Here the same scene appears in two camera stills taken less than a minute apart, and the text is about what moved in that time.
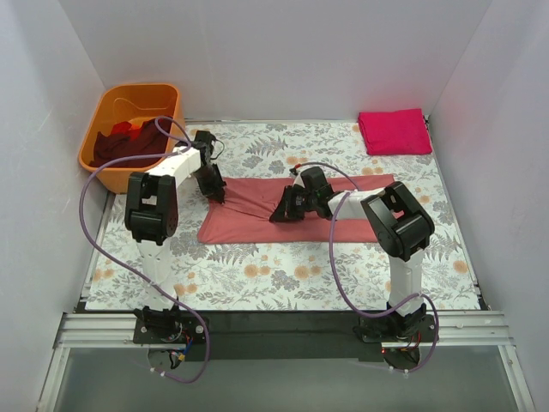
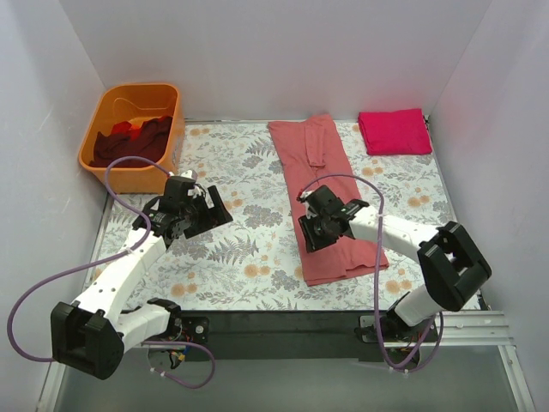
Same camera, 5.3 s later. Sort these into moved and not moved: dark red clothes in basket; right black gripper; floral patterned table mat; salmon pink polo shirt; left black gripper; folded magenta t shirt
Moved: right black gripper; salmon pink polo shirt; left black gripper
Not moved: folded magenta t shirt; dark red clothes in basket; floral patterned table mat
